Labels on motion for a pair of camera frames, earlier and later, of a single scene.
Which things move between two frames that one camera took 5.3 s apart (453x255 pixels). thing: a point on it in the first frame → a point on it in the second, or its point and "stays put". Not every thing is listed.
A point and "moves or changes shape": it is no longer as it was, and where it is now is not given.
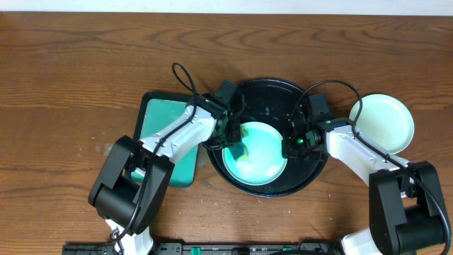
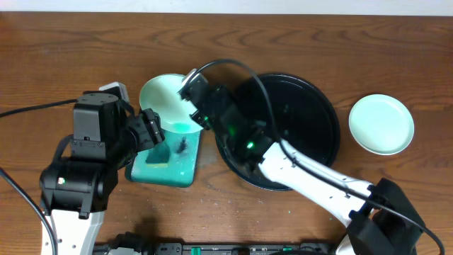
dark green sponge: (239, 151) moves or changes shape
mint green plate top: (264, 163) moves or changes shape
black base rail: (248, 248) stays put
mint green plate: (383, 121) stays put
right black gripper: (289, 150) → (219, 89)
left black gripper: (231, 132) → (149, 128)
